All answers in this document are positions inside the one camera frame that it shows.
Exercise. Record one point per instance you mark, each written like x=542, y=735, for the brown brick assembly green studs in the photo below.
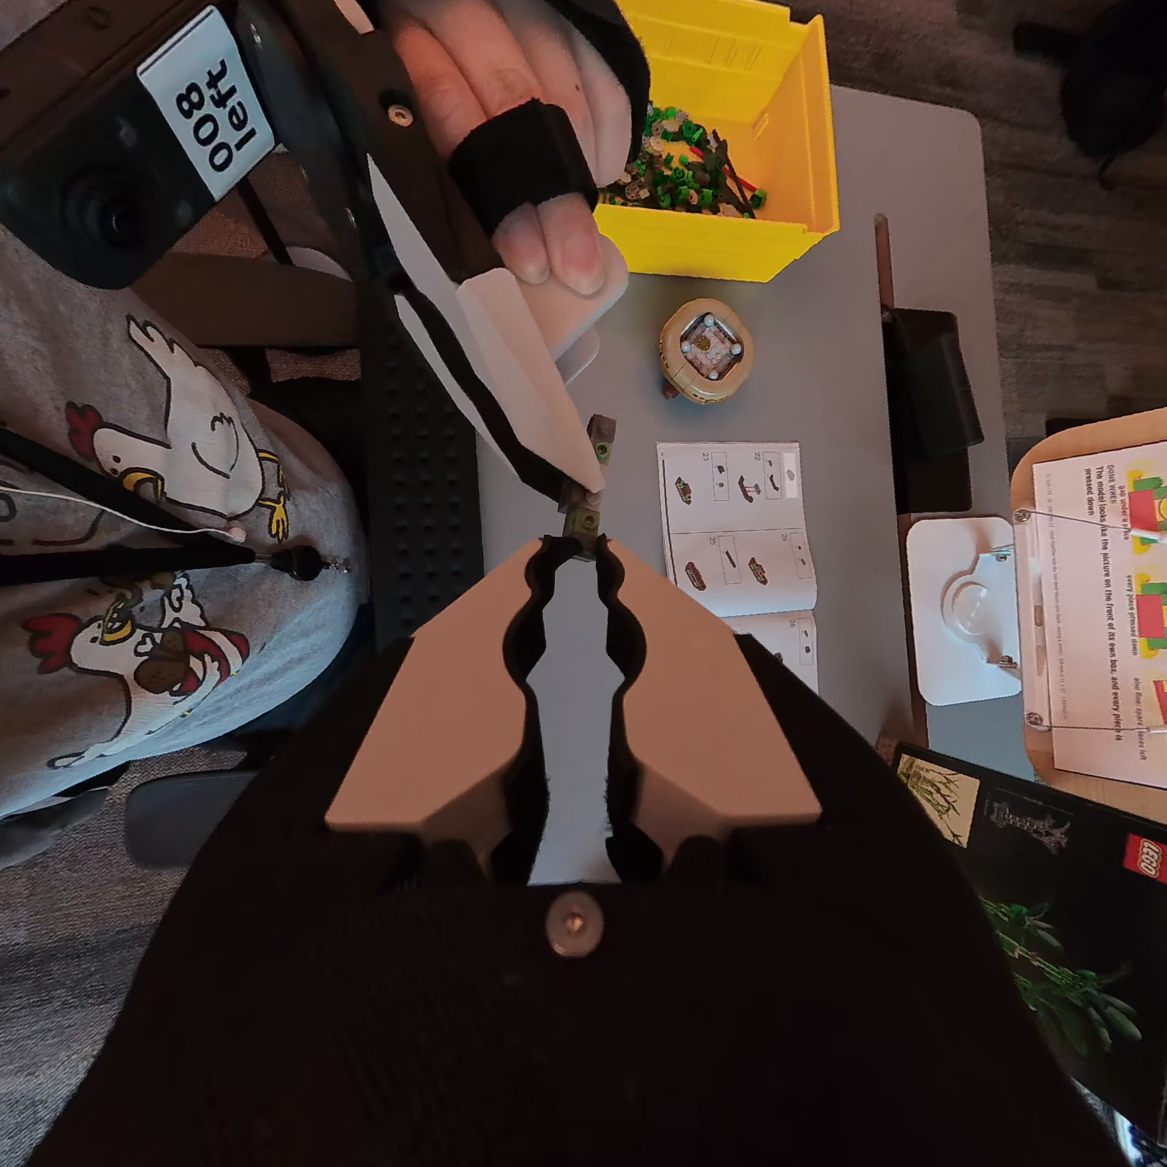
x=585, y=521

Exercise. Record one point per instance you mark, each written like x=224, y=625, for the person's left hand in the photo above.
x=474, y=84

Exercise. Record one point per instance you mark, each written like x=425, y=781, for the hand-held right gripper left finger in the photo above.
x=429, y=731

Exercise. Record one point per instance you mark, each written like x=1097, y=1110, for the black dotted armrest pad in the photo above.
x=420, y=476

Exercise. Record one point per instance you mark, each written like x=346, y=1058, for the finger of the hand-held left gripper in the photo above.
x=527, y=383
x=415, y=274

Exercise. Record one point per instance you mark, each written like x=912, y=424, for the grey desk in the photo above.
x=821, y=363

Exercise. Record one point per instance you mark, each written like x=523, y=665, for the yellow plastic bin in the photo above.
x=727, y=250

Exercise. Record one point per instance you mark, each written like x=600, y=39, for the tan round brick pot model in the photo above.
x=710, y=351

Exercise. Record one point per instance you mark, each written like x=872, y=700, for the black toy set box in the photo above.
x=1048, y=908

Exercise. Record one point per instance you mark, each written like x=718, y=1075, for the open instruction booklet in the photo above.
x=727, y=526

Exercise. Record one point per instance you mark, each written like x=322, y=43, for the pile of loose green bricks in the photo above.
x=683, y=174

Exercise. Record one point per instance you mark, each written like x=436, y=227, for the black rectangular case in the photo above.
x=931, y=400

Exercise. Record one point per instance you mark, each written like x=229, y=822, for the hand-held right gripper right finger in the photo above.
x=713, y=731

